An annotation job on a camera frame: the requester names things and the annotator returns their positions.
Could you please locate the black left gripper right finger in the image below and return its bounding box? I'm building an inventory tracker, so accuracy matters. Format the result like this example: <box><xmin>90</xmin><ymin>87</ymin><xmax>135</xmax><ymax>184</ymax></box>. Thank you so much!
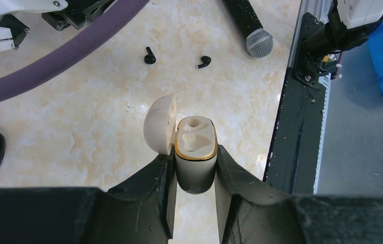
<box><xmin>214</xmin><ymin>145</ymin><xmax>383</xmax><ymax>243</ymax></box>

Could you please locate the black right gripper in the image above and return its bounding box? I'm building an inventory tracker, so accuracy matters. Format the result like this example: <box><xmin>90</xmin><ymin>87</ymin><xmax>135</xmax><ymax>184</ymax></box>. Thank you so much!
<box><xmin>42</xmin><ymin>0</ymin><xmax>114</xmax><ymax>31</ymax></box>

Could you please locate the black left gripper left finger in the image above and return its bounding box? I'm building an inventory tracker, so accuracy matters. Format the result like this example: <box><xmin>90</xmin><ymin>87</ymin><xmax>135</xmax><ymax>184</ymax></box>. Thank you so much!
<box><xmin>0</xmin><ymin>155</ymin><xmax>177</xmax><ymax>243</ymax></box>

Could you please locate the white earbud charging case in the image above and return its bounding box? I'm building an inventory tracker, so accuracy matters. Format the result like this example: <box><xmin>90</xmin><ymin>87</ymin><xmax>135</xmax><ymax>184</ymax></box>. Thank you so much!
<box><xmin>143</xmin><ymin>95</ymin><xmax>218</xmax><ymax>194</ymax></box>

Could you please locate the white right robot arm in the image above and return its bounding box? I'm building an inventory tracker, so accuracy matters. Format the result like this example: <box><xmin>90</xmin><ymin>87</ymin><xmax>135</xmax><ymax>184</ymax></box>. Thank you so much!
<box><xmin>42</xmin><ymin>1</ymin><xmax>383</xmax><ymax>58</ymax></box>

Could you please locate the black microphone grey head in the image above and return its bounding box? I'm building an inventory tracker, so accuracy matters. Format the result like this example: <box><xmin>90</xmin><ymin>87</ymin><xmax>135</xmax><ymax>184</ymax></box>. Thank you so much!
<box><xmin>223</xmin><ymin>0</ymin><xmax>273</xmax><ymax>58</ymax></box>

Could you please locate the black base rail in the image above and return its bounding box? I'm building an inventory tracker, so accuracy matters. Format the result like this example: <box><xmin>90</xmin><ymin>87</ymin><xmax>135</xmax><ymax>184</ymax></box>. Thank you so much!
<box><xmin>263</xmin><ymin>12</ymin><xmax>329</xmax><ymax>194</ymax></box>

